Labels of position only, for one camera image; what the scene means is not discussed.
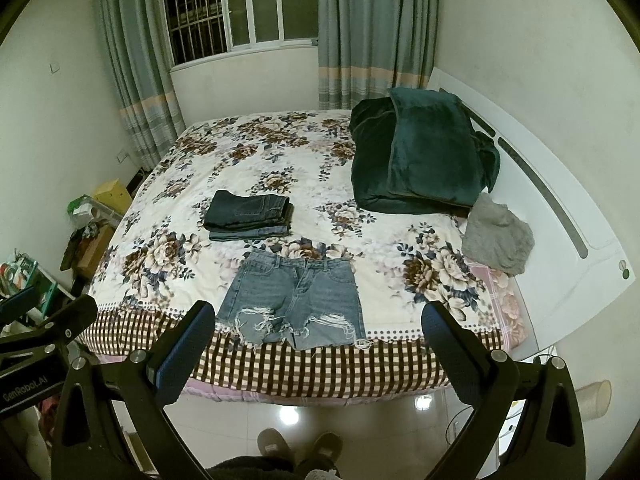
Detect light blue ripped denim shorts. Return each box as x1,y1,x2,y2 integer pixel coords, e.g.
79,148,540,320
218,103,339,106
217,250,369,351

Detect green rack with clutter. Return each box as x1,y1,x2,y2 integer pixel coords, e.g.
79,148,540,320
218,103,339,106
1,249,60,318

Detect floral bed sheet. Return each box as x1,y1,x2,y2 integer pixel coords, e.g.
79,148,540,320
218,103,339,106
81,110,528,404

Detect brown cardboard box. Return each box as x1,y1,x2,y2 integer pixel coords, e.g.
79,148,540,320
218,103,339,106
75,226,115,280

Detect left grey slipper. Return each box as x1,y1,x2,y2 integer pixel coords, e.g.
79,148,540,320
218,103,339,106
256,428,292,458

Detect grey slipper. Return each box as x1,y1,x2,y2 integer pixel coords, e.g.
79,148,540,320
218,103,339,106
310,431,343,464
256,428,292,458

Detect folded dark jeans stack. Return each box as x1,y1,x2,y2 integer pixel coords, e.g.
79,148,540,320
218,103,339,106
203,190,293,242

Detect white bed headboard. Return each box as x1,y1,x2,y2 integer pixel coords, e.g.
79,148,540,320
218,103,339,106
428,68,636,358

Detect yellow box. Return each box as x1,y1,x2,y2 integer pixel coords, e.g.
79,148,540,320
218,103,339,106
92,179,132,216

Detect right grey slipper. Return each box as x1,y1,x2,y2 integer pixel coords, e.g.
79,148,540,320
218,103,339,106
310,431,343,464

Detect grey folded cloth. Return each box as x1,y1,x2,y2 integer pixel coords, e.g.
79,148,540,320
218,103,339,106
462,193,535,275

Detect dark green folded blanket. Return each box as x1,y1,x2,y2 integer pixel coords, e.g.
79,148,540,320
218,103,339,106
349,87,500,217

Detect left grey-green curtain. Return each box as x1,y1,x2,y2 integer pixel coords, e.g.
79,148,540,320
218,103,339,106
93,0,184,170

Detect grey-green curtain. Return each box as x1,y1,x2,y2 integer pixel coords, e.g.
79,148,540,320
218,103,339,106
318,0,438,110
93,0,184,170

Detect window with metal grille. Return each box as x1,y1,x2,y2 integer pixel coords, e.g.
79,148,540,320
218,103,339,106
162,0,318,65

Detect right grey-green curtain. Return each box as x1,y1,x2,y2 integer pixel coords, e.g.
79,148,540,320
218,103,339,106
318,0,438,110

